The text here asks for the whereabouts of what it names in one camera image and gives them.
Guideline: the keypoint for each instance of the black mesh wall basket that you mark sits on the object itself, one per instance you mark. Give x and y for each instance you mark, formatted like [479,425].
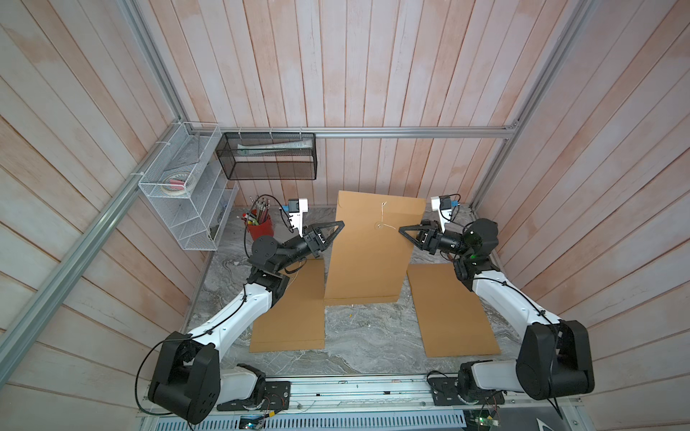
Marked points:
[268,156]

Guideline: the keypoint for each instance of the brown kraft file bag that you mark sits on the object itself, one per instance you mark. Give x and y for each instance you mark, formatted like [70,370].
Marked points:
[297,321]

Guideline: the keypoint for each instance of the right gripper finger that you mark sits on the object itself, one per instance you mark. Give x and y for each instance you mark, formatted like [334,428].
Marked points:
[414,230]
[417,238]

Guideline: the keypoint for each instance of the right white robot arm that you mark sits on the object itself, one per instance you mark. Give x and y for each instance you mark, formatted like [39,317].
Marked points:
[554,358]

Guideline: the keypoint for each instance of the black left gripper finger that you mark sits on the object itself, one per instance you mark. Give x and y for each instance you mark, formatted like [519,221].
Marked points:
[329,239]
[327,228]

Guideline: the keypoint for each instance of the tape roll on shelf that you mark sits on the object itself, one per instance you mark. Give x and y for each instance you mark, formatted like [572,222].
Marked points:
[178,184]

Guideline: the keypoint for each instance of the red metal pencil bucket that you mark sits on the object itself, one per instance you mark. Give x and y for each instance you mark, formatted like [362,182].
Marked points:
[258,227]

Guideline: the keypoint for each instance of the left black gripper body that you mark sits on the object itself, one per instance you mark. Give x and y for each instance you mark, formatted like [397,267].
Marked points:
[312,242]

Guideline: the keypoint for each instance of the bundle of coloured pencils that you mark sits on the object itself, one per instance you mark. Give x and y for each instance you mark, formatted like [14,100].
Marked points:
[260,211]

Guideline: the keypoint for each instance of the horizontal aluminium wall rail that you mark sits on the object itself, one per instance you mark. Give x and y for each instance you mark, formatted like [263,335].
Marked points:
[491,132]

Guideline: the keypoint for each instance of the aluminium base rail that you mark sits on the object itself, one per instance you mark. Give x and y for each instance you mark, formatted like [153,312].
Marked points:
[376,402]

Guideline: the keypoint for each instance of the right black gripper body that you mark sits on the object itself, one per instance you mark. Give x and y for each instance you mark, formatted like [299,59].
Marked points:
[436,242]

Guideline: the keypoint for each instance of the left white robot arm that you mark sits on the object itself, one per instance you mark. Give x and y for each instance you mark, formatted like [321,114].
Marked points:
[188,381]

